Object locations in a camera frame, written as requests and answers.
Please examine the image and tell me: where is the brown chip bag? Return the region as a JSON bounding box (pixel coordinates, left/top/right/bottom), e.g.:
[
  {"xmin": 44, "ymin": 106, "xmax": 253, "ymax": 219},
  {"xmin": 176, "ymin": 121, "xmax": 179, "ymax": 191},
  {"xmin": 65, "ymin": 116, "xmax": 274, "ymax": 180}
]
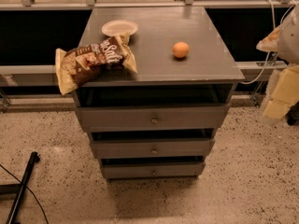
[{"xmin": 55, "ymin": 32, "xmax": 137, "ymax": 95}]

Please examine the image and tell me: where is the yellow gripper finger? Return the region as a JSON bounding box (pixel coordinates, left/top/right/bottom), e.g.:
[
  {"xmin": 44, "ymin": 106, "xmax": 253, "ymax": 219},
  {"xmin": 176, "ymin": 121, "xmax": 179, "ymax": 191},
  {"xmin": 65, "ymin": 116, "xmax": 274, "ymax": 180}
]
[
  {"xmin": 256, "ymin": 26, "xmax": 281, "ymax": 52},
  {"xmin": 261, "ymin": 63, "xmax": 299, "ymax": 120}
]

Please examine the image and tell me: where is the orange fruit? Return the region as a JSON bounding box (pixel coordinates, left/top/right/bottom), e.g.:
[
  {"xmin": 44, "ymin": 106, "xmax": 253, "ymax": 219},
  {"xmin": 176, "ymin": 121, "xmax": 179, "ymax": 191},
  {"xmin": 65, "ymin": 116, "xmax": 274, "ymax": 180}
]
[{"xmin": 172, "ymin": 42, "xmax": 190, "ymax": 59}]

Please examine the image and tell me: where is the metal railing frame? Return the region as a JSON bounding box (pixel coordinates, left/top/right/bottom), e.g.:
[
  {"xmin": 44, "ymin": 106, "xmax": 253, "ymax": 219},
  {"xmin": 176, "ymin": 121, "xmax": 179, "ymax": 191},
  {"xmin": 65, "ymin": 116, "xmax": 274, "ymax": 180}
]
[{"xmin": 0, "ymin": 0, "xmax": 299, "ymax": 114}]

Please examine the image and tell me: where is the black stand leg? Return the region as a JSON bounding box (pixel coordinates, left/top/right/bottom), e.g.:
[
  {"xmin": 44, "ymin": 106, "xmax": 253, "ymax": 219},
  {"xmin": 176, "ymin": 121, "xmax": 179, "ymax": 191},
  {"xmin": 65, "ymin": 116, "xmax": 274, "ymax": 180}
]
[{"xmin": 0, "ymin": 151, "xmax": 40, "ymax": 224}]

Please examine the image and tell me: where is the black floor cable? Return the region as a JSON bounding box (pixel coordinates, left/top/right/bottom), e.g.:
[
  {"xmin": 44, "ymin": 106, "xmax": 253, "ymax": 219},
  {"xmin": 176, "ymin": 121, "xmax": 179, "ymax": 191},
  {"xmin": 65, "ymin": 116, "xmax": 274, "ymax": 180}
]
[{"xmin": 0, "ymin": 163, "xmax": 50, "ymax": 224}]

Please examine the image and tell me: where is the grey bottom drawer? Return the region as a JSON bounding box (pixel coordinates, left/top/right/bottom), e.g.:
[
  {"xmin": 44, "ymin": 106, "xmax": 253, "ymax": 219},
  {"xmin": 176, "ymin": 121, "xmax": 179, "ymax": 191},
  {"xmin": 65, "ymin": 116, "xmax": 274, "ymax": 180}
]
[{"xmin": 101, "ymin": 161, "xmax": 205, "ymax": 179}]

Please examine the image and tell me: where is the grey middle drawer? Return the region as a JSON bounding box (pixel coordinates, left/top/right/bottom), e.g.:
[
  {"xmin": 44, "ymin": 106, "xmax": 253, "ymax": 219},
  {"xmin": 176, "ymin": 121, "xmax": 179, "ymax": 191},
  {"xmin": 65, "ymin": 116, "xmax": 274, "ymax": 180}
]
[{"xmin": 90, "ymin": 138, "xmax": 215, "ymax": 159}]

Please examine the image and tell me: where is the grey top drawer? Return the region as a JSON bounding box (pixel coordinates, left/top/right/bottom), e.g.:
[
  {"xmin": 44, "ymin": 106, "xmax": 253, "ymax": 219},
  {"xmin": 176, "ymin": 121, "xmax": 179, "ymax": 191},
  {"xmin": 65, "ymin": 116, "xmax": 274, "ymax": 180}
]
[{"xmin": 76, "ymin": 105, "xmax": 229, "ymax": 133}]

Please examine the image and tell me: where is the white paper plate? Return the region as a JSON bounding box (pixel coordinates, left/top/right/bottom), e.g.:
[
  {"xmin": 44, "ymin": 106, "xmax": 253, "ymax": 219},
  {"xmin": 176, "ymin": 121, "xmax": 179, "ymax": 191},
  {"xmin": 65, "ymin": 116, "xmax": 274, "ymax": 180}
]
[{"xmin": 101, "ymin": 20, "xmax": 138, "ymax": 36}]

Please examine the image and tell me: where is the white cable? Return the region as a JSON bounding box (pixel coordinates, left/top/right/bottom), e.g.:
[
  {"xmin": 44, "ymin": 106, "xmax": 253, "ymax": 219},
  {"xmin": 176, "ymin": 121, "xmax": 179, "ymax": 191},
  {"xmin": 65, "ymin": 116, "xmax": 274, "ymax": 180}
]
[{"xmin": 239, "ymin": 0, "xmax": 299, "ymax": 86}]

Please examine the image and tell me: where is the grey drawer cabinet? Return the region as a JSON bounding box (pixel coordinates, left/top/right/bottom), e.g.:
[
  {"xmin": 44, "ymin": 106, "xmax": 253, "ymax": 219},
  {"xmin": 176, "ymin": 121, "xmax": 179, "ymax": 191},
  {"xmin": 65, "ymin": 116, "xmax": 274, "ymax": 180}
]
[{"xmin": 73, "ymin": 7, "xmax": 244, "ymax": 169}]

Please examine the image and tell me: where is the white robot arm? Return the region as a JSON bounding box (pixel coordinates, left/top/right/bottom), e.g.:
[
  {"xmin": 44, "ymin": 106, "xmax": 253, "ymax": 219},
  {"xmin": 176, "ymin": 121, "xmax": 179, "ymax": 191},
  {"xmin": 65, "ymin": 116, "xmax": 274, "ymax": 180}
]
[{"xmin": 256, "ymin": 6, "xmax": 299, "ymax": 121}]

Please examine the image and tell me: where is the grey drawer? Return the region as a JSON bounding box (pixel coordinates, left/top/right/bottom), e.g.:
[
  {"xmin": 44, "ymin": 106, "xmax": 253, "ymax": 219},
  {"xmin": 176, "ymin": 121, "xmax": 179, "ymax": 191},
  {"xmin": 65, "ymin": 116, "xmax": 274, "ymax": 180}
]
[
  {"xmin": 101, "ymin": 161, "xmax": 205, "ymax": 179},
  {"xmin": 90, "ymin": 138, "xmax": 215, "ymax": 159},
  {"xmin": 76, "ymin": 105, "xmax": 229, "ymax": 133}
]

